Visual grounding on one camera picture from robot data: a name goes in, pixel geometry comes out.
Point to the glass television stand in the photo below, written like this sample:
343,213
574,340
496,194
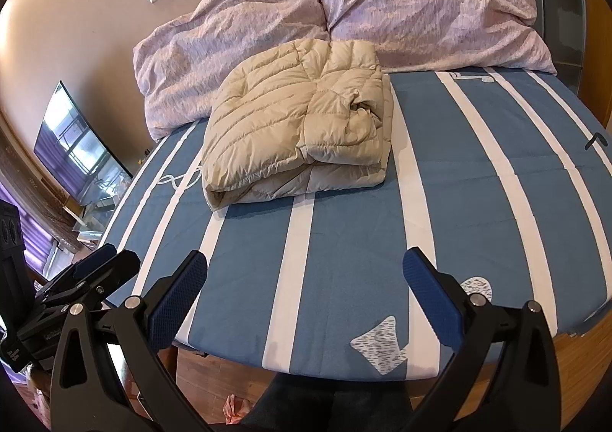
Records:
91,226

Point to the brown curtain valance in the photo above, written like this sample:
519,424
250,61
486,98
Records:
28,174

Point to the person's dark trousers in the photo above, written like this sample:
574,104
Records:
330,405

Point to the bed with blue striped sheet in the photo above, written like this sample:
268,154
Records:
344,241

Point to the purple curtain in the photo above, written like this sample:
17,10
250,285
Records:
38,245

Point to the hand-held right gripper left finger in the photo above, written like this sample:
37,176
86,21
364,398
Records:
177,291

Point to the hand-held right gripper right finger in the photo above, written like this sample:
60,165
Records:
430,293

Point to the pink patterned cloth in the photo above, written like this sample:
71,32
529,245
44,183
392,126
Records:
235,408

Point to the black television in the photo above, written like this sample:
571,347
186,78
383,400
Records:
71,145

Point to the dark glass pane door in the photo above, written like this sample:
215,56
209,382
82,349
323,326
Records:
559,6

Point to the cream puffer jacket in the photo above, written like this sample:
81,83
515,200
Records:
267,135

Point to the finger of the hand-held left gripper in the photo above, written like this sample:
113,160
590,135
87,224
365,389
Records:
95,260
119,269

